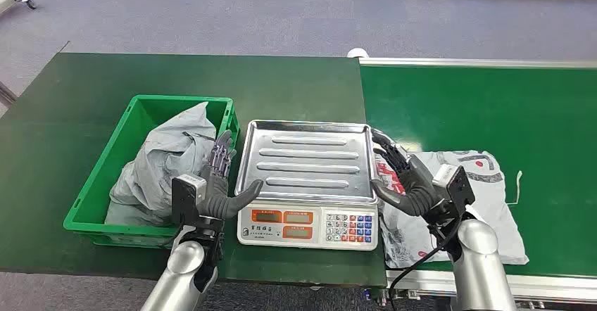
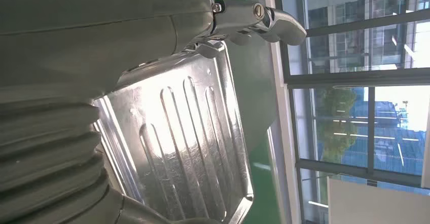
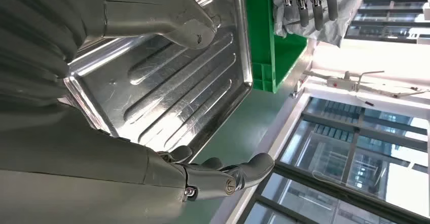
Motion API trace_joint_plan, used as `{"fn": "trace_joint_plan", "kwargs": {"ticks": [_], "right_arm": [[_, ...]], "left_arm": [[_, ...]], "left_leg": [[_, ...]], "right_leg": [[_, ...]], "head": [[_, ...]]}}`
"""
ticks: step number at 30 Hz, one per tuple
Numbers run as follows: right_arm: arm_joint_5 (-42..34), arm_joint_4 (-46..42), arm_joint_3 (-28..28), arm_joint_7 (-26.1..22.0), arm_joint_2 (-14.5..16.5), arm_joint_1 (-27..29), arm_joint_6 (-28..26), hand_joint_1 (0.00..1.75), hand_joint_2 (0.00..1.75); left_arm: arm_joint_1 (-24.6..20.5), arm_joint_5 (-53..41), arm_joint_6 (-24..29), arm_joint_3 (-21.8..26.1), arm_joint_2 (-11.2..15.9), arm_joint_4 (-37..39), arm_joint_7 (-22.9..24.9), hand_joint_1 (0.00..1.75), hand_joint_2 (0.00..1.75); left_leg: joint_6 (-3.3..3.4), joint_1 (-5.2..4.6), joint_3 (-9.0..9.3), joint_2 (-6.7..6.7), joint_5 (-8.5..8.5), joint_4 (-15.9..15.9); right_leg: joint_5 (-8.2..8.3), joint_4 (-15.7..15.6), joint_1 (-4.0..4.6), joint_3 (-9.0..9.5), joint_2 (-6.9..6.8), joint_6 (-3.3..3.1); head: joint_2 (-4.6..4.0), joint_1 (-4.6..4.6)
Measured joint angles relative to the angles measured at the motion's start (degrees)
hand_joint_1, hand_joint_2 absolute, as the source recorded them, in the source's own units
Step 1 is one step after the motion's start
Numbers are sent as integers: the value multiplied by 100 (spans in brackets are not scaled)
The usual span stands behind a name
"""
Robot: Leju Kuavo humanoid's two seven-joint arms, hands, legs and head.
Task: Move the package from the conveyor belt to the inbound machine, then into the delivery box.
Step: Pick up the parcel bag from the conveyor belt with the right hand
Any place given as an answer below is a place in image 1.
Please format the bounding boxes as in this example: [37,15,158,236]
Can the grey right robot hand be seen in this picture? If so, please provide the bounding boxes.
[370,127,445,218]

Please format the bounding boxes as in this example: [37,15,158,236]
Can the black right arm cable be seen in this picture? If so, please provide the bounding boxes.
[388,224,463,311]

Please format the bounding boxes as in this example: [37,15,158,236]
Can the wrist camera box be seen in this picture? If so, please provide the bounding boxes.
[432,164,477,210]
[171,174,208,226]

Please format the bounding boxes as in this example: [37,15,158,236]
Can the electronic scale with steel tray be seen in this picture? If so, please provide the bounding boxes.
[234,119,379,252]

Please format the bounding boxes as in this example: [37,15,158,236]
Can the grey package with red print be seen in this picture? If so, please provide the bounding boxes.
[374,149,530,270]

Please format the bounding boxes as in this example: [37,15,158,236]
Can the plain grey plastic package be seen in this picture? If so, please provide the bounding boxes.
[104,102,220,228]

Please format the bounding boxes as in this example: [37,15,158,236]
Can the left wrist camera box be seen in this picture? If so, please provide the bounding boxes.
[171,174,208,226]

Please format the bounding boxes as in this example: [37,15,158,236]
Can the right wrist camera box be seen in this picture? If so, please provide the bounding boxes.
[432,164,477,210]

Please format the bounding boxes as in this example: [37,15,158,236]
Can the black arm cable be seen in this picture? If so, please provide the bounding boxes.
[388,224,463,311]
[156,224,186,249]

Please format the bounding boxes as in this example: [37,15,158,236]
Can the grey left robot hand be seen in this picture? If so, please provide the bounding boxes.
[199,129,265,221]

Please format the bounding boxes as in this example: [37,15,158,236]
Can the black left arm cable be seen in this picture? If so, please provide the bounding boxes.
[156,224,186,249]

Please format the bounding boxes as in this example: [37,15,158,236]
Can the green plastic crate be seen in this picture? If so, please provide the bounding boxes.
[63,94,241,249]

